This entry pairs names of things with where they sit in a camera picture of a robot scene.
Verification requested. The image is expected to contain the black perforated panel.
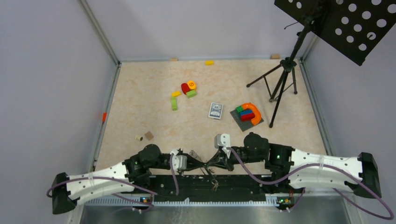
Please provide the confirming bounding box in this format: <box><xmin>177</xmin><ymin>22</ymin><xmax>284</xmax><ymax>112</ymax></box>
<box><xmin>274</xmin><ymin>0</ymin><xmax>396</xmax><ymax>66</ymax></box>

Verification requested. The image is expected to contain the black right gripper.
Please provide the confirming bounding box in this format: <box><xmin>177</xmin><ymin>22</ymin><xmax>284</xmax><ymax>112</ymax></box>
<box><xmin>206</xmin><ymin>147</ymin><xmax>265</xmax><ymax>171</ymax></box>

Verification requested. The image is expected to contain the green lego brick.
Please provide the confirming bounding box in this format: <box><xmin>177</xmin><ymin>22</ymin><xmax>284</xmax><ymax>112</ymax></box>
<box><xmin>235</xmin><ymin>105</ymin><xmax>244</xmax><ymax>113</ymax></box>

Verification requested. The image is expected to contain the blue lego brick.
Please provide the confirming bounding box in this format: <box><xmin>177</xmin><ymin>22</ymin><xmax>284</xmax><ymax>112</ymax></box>
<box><xmin>239</xmin><ymin>109</ymin><xmax>254</xmax><ymax>116</ymax></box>

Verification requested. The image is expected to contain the green rectangular block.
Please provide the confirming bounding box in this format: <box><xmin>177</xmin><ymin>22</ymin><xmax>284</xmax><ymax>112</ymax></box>
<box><xmin>186</xmin><ymin>90</ymin><xmax>197</xmax><ymax>98</ymax></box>

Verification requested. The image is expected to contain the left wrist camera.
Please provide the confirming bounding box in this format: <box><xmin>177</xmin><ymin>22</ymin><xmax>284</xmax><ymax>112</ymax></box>
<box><xmin>170</xmin><ymin>149</ymin><xmax>187</xmax><ymax>172</ymax></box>

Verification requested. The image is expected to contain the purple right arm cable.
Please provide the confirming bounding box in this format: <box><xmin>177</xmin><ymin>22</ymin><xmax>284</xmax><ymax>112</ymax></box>
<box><xmin>227</xmin><ymin>147</ymin><xmax>395</xmax><ymax>221</ymax></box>

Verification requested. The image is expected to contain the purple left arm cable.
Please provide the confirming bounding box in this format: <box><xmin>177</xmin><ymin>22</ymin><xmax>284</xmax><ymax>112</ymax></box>
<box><xmin>46</xmin><ymin>153</ymin><xmax>180</xmax><ymax>214</ymax></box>

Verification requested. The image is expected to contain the perforated metal keyring plate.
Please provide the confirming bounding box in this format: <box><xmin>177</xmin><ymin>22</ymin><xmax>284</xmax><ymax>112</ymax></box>
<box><xmin>189</xmin><ymin>150</ymin><xmax>219</xmax><ymax>192</ymax></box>

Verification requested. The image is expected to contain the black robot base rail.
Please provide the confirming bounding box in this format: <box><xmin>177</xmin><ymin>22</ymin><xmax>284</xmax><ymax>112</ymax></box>
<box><xmin>134</xmin><ymin>175</ymin><xmax>280</xmax><ymax>203</ymax></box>

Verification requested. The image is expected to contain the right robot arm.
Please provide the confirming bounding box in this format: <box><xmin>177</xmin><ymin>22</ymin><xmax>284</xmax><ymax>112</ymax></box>
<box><xmin>207</xmin><ymin>132</ymin><xmax>382</xmax><ymax>198</ymax></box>

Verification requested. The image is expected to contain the grey lego baseplate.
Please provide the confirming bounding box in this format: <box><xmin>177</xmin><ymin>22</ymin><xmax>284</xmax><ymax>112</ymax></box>
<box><xmin>230</xmin><ymin>109</ymin><xmax>264</xmax><ymax>132</ymax></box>

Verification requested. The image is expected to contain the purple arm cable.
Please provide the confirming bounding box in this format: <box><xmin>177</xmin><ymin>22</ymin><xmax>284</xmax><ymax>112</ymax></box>
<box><xmin>46</xmin><ymin>153</ymin><xmax>180</xmax><ymax>214</ymax></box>
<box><xmin>227</xmin><ymin>147</ymin><xmax>395</xmax><ymax>221</ymax></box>

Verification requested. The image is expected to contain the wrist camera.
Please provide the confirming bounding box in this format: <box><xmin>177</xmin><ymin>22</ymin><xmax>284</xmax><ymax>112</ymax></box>
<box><xmin>214</xmin><ymin>133</ymin><xmax>231</xmax><ymax>157</ymax></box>
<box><xmin>170</xmin><ymin>149</ymin><xmax>187</xmax><ymax>172</ymax></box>

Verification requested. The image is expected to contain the red cylinder block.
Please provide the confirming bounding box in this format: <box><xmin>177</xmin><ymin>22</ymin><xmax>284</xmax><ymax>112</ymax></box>
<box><xmin>181</xmin><ymin>83</ymin><xmax>191</xmax><ymax>95</ymax></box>

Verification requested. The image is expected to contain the playing card deck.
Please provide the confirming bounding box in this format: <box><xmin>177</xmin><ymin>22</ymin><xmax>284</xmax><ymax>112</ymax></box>
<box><xmin>208</xmin><ymin>103</ymin><xmax>224</xmax><ymax>120</ymax></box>

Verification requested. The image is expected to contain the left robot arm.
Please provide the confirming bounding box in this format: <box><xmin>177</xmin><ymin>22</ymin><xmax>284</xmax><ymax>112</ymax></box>
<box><xmin>47</xmin><ymin>144</ymin><xmax>206</xmax><ymax>215</ymax></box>

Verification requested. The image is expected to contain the yellow block at far edge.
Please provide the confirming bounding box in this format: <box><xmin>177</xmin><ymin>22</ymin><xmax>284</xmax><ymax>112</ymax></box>
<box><xmin>205</xmin><ymin>60</ymin><xmax>214</xmax><ymax>65</ymax></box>

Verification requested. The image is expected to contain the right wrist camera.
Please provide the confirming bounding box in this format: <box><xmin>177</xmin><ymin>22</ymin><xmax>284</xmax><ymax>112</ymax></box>
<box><xmin>214</xmin><ymin>133</ymin><xmax>231</xmax><ymax>157</ymax></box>

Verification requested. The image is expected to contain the small wooden hexagon block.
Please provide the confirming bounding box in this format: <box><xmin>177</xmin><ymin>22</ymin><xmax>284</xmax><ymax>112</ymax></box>
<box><xmin>144</xmin><ymin>131</ymin><xmax>154</xmax><ymax>141</ymax></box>

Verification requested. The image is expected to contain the yellow rectangular block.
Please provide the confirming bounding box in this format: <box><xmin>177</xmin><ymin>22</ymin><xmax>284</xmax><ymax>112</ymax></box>
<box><xmin>171</xmin><ymin>91</ymin><xmax>181</xmax><ymax>97</ymax></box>

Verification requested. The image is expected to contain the black tripod stand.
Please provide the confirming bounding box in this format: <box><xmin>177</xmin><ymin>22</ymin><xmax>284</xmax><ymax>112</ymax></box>
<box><xmin>246</xmin><ymin>16</ymin><xmax>315</xmax><ymax>128</ymax></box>

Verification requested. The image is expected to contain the orange round block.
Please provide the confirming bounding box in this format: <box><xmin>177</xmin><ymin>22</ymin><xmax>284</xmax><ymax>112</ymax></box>
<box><xmin>187</xmin><ymin>80</ymin><xmax>197</xmax><ymax>91</ymax></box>

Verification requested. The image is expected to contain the orange curved lego tube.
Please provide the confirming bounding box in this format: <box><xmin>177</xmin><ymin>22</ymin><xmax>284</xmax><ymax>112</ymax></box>
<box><xmin>240</xmin><ymin>103</ymin><xmax>262</xmax><ymax>126</ymax></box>

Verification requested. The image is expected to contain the red lego brick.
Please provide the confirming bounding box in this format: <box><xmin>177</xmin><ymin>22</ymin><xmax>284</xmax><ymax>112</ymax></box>
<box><xmin>240</xmin><ymin>113</ymin><xmax>255</xmax><ymax>121</ymax></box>

